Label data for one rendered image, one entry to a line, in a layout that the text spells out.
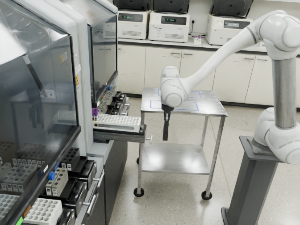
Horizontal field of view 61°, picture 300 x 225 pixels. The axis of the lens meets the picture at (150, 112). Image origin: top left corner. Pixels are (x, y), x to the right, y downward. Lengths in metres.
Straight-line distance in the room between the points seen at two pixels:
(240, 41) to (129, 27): 2.49
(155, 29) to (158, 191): 2.23
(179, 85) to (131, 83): 2.71
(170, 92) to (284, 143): 0.65
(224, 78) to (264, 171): 2.29
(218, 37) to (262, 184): 2.35
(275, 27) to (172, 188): 1.60
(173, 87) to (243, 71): 2.77
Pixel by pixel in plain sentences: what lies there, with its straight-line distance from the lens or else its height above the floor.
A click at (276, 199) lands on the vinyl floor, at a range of 2.55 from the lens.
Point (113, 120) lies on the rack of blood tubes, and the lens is 1.51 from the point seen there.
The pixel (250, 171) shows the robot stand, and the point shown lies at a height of 0.56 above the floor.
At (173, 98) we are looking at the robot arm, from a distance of 1.17.
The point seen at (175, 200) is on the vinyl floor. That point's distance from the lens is 2.24.
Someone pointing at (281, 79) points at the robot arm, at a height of 1.23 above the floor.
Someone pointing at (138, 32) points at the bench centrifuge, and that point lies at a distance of 3.68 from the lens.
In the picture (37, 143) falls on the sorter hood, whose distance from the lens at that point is 0.87.
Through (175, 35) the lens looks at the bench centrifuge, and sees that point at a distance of 3.67.
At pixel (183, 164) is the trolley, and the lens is 2.15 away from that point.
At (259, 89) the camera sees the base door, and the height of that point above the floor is 0.32.
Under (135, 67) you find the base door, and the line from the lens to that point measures 3.79.
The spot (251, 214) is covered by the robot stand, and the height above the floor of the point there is 0.19.
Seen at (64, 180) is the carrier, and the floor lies 0.85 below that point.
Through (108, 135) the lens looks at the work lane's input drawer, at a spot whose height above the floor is 0.79.
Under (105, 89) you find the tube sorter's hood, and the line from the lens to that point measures 1.61.
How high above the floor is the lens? 1.59
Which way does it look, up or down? 27 degrees down
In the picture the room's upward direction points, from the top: 4 degrees clockwise
